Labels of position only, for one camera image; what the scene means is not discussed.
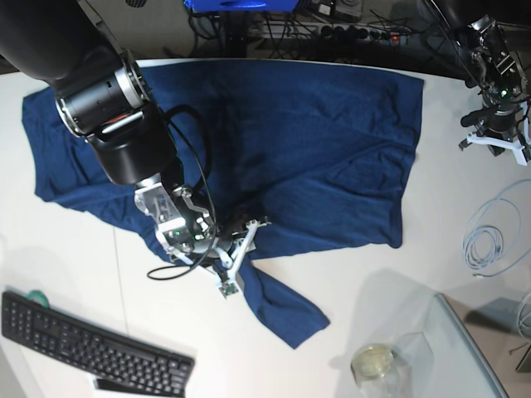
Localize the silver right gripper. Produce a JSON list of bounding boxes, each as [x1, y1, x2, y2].
[[134, 174, 259, 265]]

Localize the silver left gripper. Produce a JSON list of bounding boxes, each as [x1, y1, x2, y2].
[[458, 15, 530, 127]]

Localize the dark blue t-shirt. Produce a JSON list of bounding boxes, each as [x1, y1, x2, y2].
[[21, 58, 426, 350]]

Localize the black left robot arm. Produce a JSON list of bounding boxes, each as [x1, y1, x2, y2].
[[425, 1, 530, 142]]

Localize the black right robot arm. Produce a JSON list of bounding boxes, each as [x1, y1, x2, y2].
[[1, 1, 259, 270]]

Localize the clear glass jar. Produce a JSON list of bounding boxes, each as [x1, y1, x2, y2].
[[350, 332, 435, 397]]

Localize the green tape roll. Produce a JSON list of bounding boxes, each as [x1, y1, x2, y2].
[[26, 290, 50, 308]]

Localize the blue box with hole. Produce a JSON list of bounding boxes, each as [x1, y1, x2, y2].
[[183, 0, 299, 12]]

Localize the black computer keyboard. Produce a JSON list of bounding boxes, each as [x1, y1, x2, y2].
[[1, 291, 195, 397]]

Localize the white camera bracket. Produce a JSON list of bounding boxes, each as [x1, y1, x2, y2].
[[172, 217, 273, 300], [459, 101, 530, 166]]

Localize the coiled white cable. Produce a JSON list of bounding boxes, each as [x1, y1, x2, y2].
[[462, 178, 531, 278]]

